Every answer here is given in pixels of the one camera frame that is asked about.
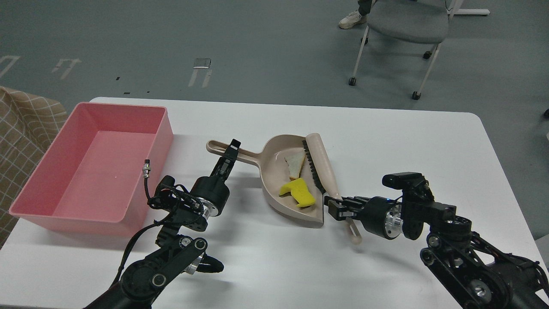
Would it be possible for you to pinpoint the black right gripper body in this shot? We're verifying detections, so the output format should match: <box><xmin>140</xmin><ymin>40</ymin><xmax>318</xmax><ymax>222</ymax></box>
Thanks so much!
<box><xmin>359</xmin><ymin>196</ymin><xmax>403</xmax><ymax>240</ymax></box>

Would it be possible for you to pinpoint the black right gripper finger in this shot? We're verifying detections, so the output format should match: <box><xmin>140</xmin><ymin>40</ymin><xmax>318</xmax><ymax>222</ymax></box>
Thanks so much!
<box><xmin>328</xmin><ymin>205</ymin><xmax>364</xmax><ymax>221</ymax></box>
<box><xmin>324</xmin><ymin>196</ymin><xmax>370</xmax><ymax>209</ymax></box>

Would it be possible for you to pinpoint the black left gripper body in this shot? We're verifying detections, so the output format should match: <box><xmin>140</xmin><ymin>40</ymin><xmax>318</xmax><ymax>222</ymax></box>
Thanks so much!
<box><xmin>190</xmin><ymin>176</ymin><xmax>230</xmax><ymax>217</ymax></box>

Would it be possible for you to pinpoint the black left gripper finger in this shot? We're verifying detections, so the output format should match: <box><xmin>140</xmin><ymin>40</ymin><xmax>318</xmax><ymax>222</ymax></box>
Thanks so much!
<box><xmin>221</xmin><ymin>139</ymin><xmax>241</xmax><ymax>179</ymax></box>
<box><xmin>210</xmin><ymin>156</ymin><xmax>230</xmax><ymax>177</ymax></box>

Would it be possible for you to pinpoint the beige plastic dustpan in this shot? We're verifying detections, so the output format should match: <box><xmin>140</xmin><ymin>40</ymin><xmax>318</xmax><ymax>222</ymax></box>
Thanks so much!
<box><xmin>206</xmin><ymin>134</ymin><xmax>325</xmax><ymax>228</ymax></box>

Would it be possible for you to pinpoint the yellow sponge piece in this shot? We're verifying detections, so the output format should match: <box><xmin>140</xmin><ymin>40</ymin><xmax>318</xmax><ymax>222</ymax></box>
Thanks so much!
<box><xmin>279</xmin><ymin>178</ymin><xmax>316</xmax><ymax>209</ymax></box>

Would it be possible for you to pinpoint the beige hand brush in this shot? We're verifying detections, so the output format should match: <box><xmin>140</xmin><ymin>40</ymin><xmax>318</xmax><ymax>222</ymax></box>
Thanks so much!
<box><xmin>302</xmin><ymin>133</ymin><xmax>363</xmax><ymax>245</ymax></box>

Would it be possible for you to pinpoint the bread slice piece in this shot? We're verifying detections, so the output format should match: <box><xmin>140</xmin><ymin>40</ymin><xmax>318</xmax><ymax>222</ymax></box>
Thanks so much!
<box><xmin>284</xmin><ymin>149</ymin><xmax>306</xmax><ymax>181</ymax></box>

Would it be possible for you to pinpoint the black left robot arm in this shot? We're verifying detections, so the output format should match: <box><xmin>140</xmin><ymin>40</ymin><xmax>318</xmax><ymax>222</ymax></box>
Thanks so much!
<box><xmin>87</xmin><ymin>139</ymin><xmax>241</xmax><ymax>309</ymax></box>

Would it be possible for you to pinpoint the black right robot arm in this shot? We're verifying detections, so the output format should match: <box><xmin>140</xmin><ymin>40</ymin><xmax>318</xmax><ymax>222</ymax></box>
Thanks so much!
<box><xmin>323</xmin><ymin>172</ymin><xmax>548</xmax><ymax>309</ymax></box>

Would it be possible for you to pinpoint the pink plastic bin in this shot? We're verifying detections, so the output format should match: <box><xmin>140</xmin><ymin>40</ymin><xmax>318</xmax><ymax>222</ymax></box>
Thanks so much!
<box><xmin>9</xmin><ymin>102</ymin><xmax>173</xmax><ymax>236</ymax></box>

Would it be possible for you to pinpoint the silver floor socket plate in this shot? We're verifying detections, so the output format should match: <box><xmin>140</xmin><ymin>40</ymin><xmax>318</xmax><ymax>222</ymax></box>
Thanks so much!
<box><xmin>193</xmin><ymin>58</ymin><xmax>211</xmax><ymax>69</ymax></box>

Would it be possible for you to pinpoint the person leg with shoe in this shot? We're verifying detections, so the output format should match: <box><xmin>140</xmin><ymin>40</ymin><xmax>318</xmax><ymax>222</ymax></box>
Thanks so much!
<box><xmin>338</xmin><ymin>0</ymin><xmax>374</xmax><ymax>30</ymax></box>

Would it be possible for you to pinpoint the beige checkered cloth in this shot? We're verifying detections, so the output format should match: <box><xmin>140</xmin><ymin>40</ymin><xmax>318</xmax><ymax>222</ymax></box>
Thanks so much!
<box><xmin>0</xmin><ymin>86</ymin><xmax>67</xmax><ymax>245</ymax></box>

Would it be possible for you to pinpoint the grey office chair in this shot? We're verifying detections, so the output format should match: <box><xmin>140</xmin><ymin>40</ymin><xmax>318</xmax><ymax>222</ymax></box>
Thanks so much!
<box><xmin>348</xmin><ymin>0</ymin><xmax>462</xmax><ymax>100</ymax></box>

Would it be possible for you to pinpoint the white desk base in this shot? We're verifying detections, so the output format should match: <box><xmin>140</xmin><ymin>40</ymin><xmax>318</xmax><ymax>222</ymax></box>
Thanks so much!
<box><xmin>447</xmin><ymin>0</ymin><xmax>491</xmax><ymax>16</ymax></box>

